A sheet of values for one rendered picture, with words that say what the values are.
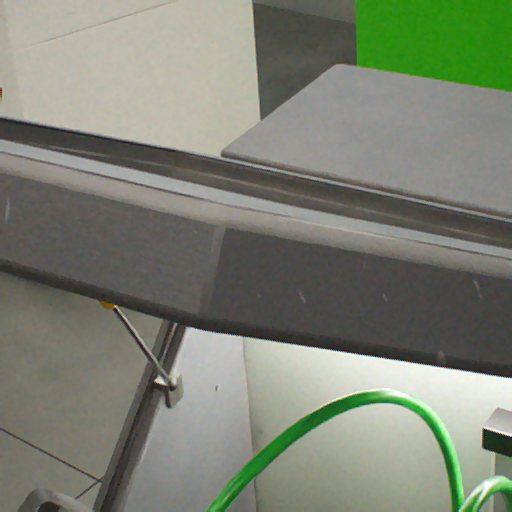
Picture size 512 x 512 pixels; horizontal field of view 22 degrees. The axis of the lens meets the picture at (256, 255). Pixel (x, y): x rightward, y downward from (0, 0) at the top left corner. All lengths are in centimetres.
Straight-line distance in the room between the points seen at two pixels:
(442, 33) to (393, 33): 20
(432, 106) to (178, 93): 265
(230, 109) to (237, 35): 25
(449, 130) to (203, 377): 39
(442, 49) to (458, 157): 265
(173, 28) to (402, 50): 72
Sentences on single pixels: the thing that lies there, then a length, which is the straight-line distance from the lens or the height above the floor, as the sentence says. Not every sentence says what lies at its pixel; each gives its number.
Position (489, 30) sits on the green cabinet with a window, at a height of 72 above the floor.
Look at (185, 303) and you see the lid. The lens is 38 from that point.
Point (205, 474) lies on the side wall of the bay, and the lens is 155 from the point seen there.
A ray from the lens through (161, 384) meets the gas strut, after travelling 142.
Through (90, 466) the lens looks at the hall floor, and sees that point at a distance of 343.
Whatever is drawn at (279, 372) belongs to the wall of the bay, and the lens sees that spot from 154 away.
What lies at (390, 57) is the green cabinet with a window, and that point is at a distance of 423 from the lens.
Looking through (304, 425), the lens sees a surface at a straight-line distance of 117.
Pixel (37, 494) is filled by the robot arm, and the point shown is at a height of 141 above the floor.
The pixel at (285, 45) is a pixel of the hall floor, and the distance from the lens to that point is 585.
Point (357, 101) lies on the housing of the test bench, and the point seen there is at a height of 150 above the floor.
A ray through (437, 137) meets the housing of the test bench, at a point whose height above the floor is 150.
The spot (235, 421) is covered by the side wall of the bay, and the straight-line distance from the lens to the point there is 158.
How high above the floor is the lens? 214
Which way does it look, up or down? 30 degrees down
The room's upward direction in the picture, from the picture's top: 4 degrees counter-clockwise
